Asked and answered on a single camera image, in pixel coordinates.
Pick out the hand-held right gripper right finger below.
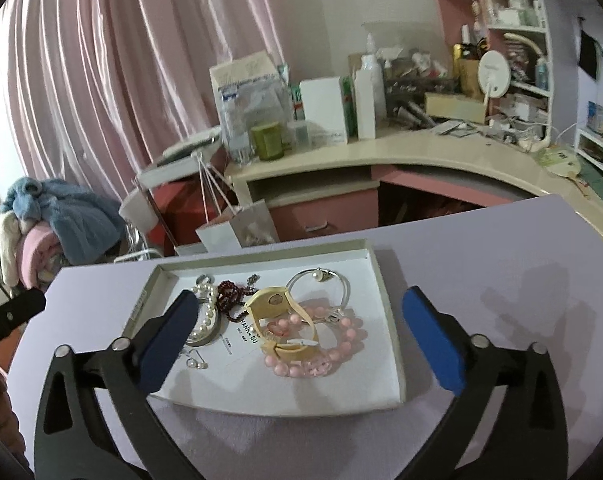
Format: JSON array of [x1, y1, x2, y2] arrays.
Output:
[[402, 286, 568, 480]]

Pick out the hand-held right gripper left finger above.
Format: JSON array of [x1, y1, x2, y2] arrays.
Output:
[[34, 289, 200, 480]]

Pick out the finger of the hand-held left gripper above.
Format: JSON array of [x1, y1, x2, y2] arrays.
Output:
[[0, 289, 47, 361]]

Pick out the white pearl bracelet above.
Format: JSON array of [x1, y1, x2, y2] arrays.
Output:
[[185, 282, 221, 347]]

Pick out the white jewelry tray box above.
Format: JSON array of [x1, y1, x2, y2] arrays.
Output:
[[122, 245, 407, 417]]

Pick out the dark red bead necklace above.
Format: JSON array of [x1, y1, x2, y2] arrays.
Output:
[[216, 280, 258, 322]]

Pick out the pink blanket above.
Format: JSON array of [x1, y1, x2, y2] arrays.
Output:
[[22, 224, 66, 287]]

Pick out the blue fluffy cloth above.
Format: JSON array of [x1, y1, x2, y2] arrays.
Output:
[[1, 178, 125, 267]]

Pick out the silver bangle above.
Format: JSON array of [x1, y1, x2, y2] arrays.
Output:
[[285, 267, 353, 322]]

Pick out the red box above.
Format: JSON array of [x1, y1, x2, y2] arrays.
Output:
[[150, 179, 208, 257]]

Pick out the white paper bag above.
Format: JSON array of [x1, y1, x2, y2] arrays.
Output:
[[195, 154, 281, 254]]

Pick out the pink drawer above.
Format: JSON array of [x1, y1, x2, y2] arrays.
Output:
[[271, 191, 380, 242]]

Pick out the cream curved desk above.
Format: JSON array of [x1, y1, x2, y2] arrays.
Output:
[[224, 122, 603, 257]]

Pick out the white appliance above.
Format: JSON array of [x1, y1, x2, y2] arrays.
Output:
[[118, 126, 228, 232]]

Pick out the green hand fan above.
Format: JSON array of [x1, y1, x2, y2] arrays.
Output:
[[533, 145, 583, 182]]

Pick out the green jar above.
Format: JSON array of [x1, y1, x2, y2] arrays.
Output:
[[250, 122, 283, 162]]

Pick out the long beige box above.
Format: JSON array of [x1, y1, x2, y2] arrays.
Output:
[[425, 92, 487, 126]]

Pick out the tall white box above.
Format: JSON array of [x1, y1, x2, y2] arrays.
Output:
[[355, 67, 377, 140]]

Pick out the small clear jar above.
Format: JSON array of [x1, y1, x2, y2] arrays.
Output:
[[288, 119, 310, 149]]

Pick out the clear plastic bag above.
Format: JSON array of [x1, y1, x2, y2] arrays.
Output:
[[216, 76, 295, 164]]

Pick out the clear cosmetics organizer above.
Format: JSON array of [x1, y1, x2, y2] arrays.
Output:
[[381, 49, 458, 122]]

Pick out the white desk lamp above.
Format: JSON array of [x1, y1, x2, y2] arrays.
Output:
[[503, 32, 555, 152]]

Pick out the white spray bottle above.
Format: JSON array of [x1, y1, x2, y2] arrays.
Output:
[[361, 54, 387, 122]]

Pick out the gold paper bag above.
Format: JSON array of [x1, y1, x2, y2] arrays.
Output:
[[453, 43, 483, 97]]

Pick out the pink curtain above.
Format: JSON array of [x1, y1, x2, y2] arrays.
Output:
[[5, 0, 315, 203]]

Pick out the round white mirror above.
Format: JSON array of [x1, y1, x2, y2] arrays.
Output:
[[477, 50, 511, 112]]

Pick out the white cardboard box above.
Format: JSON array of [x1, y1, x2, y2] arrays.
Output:
[[209, 51, 283, 92]]

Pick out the white shelf unit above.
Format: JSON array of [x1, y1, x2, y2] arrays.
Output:
[[475, 0, 555, 127]]

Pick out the pink bead bracelet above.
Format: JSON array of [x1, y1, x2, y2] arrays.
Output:
[[262, 302, 365, 379]]

